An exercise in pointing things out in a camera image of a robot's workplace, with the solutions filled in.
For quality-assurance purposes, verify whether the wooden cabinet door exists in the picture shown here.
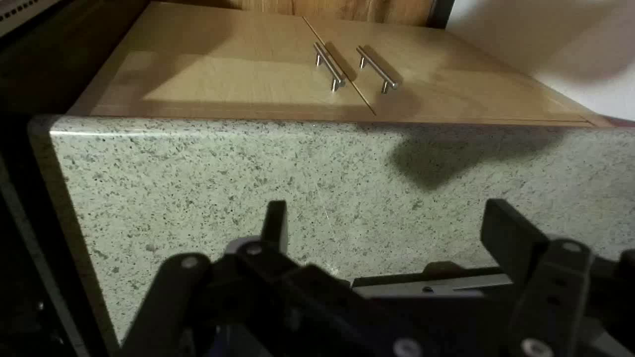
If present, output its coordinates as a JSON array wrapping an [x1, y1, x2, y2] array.
[[307, 18, 595, 127], [71, 2, 371, 121]]

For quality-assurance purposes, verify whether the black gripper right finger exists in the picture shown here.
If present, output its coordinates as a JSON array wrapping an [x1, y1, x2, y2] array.
[[480, 199, 550, 284]]

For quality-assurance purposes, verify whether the right wooden cabinet door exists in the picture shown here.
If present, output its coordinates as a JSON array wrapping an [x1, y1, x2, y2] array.
[[307, 18, 595, 127]]

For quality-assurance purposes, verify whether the steel cabinet handle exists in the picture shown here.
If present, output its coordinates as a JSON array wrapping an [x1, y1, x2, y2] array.
[[357, 46, 399, 94], [313, 42, 345, 92]]

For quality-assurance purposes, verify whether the right steel cabinet handle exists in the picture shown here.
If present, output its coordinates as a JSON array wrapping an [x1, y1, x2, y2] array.
[[357, 46, 399, 94]]

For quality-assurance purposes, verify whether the left steel cabinet handle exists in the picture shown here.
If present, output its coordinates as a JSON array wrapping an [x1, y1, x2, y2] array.
[[313, 42, 345, 92]]

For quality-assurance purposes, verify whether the left wooden cabinet door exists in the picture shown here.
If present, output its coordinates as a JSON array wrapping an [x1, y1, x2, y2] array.
[[71, 2, 371, 121]]

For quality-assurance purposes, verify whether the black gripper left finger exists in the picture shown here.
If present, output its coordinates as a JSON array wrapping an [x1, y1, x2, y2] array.
[[260, 201, 288, 252]]

